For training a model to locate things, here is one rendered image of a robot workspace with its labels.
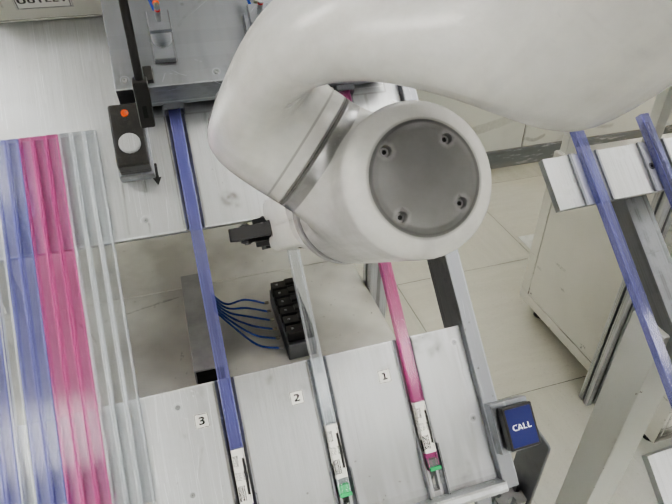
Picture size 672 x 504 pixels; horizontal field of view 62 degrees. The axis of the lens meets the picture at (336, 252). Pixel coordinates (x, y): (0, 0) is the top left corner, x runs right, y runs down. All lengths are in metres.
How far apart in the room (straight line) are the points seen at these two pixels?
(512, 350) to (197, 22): 1.53
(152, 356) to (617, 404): 0.77
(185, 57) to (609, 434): 0.84
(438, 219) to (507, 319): 1.80
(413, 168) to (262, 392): 0.44
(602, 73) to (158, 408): 0.57
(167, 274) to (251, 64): 0.98
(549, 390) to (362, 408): 1.24
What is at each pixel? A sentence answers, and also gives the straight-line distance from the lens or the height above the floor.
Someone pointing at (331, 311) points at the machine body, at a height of 0.62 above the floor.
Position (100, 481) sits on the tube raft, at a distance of 0.68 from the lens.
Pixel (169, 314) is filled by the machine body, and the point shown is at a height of 0.62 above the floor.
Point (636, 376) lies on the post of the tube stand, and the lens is 0.95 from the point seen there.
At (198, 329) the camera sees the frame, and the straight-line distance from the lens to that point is 1.02.
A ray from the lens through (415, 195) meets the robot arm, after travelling 0.29.
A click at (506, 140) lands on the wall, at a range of 3.04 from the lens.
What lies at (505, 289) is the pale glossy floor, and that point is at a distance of 2.22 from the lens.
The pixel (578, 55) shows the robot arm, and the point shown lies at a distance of 0.21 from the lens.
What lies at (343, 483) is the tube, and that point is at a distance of 0.69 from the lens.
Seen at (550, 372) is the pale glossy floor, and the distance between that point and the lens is 1.95.
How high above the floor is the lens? 1.35
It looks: 36 degrees down
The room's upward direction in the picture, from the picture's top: straight up
